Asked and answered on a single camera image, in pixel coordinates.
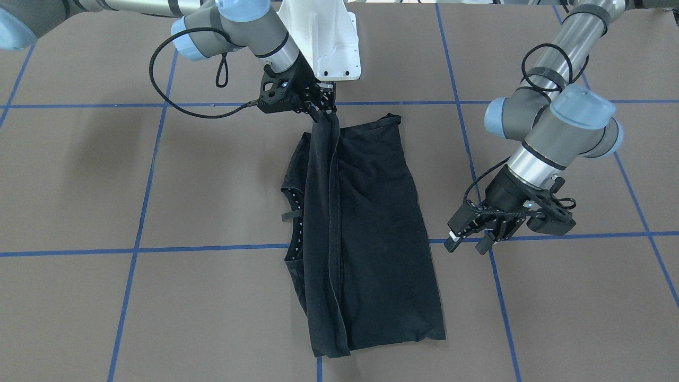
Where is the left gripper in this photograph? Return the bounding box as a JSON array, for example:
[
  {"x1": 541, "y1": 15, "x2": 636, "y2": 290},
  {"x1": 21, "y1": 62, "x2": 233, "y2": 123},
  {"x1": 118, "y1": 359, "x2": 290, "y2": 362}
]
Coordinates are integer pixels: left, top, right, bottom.
[{"x1": 443, "y1": 167, "x2": 577, "y2": 255}]

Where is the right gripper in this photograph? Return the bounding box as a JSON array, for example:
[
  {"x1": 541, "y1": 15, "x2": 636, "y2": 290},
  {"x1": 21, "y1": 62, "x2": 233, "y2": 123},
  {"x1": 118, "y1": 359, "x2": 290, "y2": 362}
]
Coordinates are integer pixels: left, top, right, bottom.
[{"x1": 257, "y1": 53, "x2": 337, "y2": 123}]

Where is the black graphic t-shirt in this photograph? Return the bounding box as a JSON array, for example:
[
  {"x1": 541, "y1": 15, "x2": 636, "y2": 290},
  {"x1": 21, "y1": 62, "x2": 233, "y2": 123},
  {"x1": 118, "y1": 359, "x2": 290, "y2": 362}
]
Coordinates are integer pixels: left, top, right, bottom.
[{"x1": 281, "y1": 114, "x2": 446, "y2": 358}]

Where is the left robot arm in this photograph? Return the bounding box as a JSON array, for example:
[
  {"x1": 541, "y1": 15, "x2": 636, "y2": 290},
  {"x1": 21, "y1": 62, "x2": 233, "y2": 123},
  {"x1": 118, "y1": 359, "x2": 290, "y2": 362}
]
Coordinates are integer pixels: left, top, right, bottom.
[{"x1": 445, "y1": 1, "x2": 629, "y2": 254}]

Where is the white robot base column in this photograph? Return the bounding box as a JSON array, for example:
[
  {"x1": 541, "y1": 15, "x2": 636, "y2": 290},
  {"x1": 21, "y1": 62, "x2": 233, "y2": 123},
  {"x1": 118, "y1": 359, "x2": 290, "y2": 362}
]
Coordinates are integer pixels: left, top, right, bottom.
[{"x1": 278, "y1": 1, "x2": 362, "y2": 82}]

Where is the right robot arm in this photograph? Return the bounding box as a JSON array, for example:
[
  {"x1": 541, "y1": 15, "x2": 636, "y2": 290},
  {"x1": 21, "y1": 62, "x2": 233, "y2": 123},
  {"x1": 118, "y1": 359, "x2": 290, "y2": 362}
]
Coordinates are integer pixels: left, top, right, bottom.
[{"x1": 2, "y1": 1, "x2": 336, "y2": 123}]

